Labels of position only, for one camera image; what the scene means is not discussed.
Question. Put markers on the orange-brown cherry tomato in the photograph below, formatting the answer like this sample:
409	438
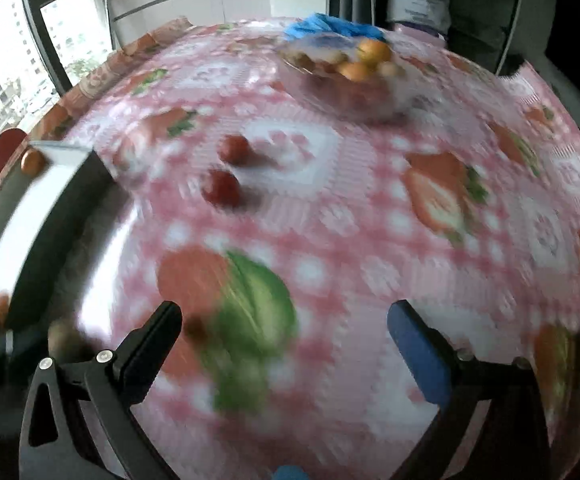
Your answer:
33	161

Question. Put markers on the red cherry tomato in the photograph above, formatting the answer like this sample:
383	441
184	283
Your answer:
221	187
197	329
233	149

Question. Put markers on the clear plastic bowl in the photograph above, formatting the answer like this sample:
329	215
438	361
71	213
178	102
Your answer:
350	97

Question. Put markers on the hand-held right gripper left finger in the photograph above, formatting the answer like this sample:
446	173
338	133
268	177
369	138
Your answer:
147	360

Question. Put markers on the brown longan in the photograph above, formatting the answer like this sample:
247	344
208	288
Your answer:
63	341

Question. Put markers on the blue gloves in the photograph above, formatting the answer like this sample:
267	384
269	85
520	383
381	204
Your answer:
330	27

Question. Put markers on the pink checked tablecloth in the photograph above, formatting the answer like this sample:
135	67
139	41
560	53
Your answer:
360	240

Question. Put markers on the window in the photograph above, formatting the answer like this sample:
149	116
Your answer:
15	60

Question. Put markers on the white cabinet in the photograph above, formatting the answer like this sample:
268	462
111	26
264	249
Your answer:
190	5

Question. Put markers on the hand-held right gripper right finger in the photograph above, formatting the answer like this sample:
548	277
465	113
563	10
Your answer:
417	355

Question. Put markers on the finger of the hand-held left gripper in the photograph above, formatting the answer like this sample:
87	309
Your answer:
0	355

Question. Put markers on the yellow kumquat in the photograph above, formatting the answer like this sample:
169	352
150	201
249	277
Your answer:
388	69

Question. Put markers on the grey cardboard box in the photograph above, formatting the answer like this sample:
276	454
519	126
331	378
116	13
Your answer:
25	210

